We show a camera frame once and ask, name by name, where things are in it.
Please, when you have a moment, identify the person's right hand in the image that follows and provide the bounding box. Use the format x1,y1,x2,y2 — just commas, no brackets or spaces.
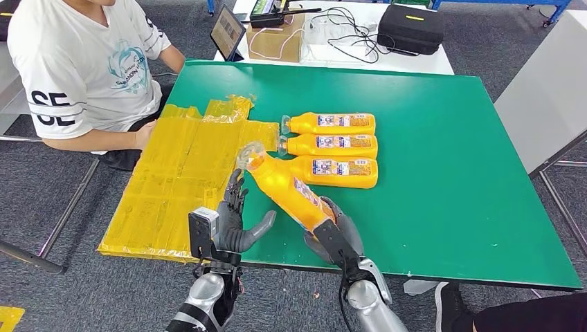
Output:
134,120,158,151

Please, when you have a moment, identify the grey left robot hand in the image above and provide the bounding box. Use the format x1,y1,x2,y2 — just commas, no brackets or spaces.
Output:
213,168,278,255

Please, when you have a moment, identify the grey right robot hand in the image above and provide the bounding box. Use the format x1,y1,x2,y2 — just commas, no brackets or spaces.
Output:
303,196,366,267

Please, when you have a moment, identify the orange detergent bottle clear cap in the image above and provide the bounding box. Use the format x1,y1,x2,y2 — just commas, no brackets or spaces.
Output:
289,156,379,190
236,140,338,234
280,112,377,137
277,133,379,160

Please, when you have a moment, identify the yellow taped cardboard mat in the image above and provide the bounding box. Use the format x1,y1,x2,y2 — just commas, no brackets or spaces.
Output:
97,93,280,264

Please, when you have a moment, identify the white table foot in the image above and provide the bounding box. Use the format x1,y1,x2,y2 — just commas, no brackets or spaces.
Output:
403,279,441,297

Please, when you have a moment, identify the person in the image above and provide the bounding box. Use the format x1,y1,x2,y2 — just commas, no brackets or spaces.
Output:
6,0,187,173
434,282,587,332

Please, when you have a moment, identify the black tablet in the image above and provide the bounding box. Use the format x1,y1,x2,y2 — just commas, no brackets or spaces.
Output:
210,4,247,63

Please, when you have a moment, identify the grey metal table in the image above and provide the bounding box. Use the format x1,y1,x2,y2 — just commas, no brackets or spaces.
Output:
0,41,101,276

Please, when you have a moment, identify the brown cardboard box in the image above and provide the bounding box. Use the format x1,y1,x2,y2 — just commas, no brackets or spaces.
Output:
246,12,307,64

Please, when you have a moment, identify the black handheld controller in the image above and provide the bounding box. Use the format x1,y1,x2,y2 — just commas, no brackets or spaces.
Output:
249,0,323,29

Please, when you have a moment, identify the black carrying case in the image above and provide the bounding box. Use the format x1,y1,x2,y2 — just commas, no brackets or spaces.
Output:
0,0,20,42
377,3,446,57

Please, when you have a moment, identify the white table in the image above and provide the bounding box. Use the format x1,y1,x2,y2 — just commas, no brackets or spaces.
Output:
214,0,455,77

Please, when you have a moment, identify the clear plastic container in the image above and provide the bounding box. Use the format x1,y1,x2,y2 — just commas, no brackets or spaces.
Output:
303,17,334,47

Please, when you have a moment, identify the light grey table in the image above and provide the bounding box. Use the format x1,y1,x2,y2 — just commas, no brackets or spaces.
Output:
494,9,587,257

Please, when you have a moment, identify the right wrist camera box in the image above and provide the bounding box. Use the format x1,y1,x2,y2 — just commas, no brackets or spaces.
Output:
313,219,363,276

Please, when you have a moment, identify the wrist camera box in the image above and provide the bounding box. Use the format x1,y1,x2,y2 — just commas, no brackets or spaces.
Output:
188,207,220,260
313,219,363,276

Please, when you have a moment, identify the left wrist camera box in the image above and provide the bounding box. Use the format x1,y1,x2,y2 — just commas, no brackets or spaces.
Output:
188,207,220,260

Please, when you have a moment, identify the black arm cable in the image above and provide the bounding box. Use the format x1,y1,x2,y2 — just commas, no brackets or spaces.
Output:
338,266,354,332

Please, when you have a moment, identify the white cable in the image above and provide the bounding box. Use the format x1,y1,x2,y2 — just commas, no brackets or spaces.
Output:
249,16,307,62

